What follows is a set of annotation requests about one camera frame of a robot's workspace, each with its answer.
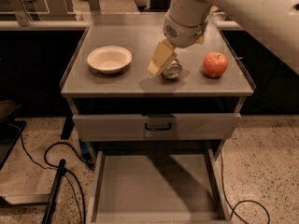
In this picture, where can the open grey middle drawer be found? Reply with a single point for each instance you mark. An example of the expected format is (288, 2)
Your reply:
(161, 188)

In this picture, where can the grey metal drawer cabinet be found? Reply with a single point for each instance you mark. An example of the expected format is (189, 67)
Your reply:
(134, 91)

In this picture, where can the black drawer handle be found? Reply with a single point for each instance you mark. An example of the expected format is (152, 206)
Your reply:
(158, 129)

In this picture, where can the red apple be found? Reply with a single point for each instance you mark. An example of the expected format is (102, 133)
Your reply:
(215, 64)

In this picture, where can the dark device at left edge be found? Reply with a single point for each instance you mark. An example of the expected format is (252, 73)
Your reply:
(10, 128)

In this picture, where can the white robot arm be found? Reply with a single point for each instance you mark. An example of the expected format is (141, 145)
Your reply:
(274, 23)

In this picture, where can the black bar on floor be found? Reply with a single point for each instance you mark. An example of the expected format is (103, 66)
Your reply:
(53, 193)

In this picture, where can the grey top drawer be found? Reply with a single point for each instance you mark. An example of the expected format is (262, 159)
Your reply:
(130, 127)

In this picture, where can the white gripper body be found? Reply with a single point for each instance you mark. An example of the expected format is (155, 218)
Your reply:
(183, 34)

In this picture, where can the white horizontal rail pipe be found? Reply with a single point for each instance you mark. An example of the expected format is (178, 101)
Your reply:
(44, 26)

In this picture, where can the white paper bowl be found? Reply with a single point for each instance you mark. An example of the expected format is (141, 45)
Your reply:
(109, 59)

